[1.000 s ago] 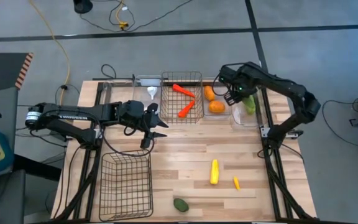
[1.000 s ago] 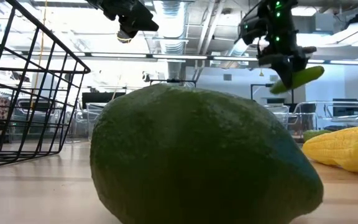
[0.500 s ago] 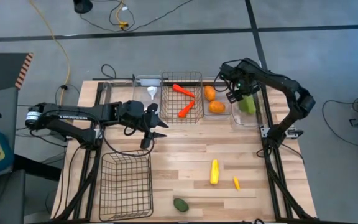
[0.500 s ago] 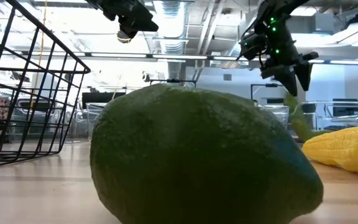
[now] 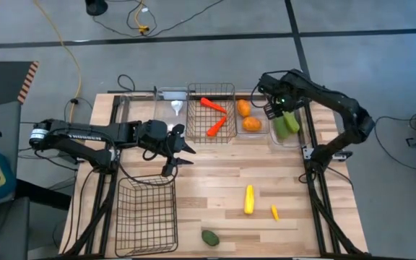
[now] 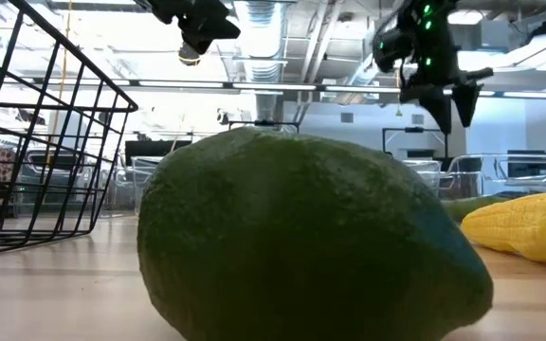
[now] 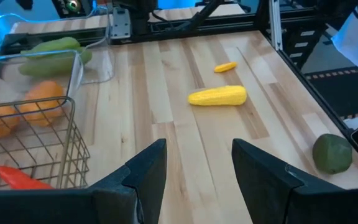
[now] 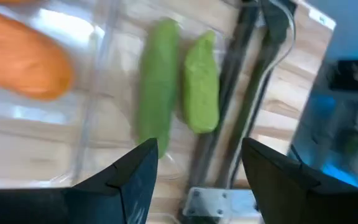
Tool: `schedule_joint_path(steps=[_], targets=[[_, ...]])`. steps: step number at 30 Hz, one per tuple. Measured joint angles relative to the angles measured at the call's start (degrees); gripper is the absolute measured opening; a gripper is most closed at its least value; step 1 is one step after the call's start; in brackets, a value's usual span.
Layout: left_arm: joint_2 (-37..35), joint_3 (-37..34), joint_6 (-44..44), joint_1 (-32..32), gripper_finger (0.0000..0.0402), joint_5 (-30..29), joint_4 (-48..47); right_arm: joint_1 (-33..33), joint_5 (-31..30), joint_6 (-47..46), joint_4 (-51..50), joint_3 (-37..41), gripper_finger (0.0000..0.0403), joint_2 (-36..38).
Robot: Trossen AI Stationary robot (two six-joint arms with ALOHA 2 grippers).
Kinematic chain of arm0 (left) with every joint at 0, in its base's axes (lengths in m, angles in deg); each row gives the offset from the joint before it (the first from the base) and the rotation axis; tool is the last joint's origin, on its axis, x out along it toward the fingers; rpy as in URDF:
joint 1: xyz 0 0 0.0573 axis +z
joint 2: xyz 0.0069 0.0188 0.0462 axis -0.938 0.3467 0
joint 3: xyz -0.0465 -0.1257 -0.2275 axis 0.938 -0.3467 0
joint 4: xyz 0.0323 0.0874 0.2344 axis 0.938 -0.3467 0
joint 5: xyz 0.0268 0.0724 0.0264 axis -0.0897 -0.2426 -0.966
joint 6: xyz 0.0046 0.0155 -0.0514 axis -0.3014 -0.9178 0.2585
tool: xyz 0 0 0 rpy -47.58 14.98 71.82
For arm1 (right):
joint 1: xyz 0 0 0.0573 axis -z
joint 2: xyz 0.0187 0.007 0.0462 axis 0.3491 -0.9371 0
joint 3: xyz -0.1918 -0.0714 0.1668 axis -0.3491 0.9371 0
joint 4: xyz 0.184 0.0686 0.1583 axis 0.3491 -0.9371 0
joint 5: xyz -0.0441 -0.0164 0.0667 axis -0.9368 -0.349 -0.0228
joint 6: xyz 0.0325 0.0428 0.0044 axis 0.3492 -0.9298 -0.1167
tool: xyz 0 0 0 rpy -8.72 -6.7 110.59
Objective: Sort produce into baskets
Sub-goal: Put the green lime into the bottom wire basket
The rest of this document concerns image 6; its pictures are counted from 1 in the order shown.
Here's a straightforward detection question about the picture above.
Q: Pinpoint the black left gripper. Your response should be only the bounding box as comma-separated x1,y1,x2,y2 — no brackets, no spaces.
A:
147,0,242,56

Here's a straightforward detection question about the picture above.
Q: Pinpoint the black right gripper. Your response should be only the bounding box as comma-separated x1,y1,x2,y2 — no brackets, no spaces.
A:
398,45,495,135

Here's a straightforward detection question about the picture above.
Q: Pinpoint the green cucumber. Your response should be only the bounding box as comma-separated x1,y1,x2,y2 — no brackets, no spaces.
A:
441,195,511,224

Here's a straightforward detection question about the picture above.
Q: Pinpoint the yellow corn cob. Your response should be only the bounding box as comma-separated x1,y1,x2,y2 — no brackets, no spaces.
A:
460,191,546,264

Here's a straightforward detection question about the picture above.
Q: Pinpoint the long ceiling light strip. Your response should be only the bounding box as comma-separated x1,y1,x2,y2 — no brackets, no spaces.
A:
324,84,546,100
137,79,319,94

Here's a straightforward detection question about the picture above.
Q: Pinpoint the clear plastic bin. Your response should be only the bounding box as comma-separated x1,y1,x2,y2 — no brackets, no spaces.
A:
443,152,546,195
403,159,444,190

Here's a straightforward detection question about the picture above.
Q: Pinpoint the black monitor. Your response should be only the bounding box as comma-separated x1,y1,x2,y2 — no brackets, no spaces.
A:
124,139,192,165

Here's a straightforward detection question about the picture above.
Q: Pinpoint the clear plastic container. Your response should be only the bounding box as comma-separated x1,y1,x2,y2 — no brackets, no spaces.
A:
14,147,161,214

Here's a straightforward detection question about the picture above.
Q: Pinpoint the large green avocado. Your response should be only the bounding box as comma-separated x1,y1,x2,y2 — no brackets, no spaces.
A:
136,125,495,341

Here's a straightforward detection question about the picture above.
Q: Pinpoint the black ceiling dome camera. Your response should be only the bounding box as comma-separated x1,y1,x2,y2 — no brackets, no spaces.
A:
177,42,202,66

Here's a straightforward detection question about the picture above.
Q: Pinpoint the silver ventilation duct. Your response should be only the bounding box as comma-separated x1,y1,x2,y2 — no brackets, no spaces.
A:
232,0,287,122

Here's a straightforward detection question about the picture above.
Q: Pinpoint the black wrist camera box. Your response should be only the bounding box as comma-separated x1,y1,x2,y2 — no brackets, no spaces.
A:
372,27,416,73

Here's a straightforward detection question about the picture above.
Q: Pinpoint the black wire basket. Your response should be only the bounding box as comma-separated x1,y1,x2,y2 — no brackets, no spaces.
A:
0,0,139,260

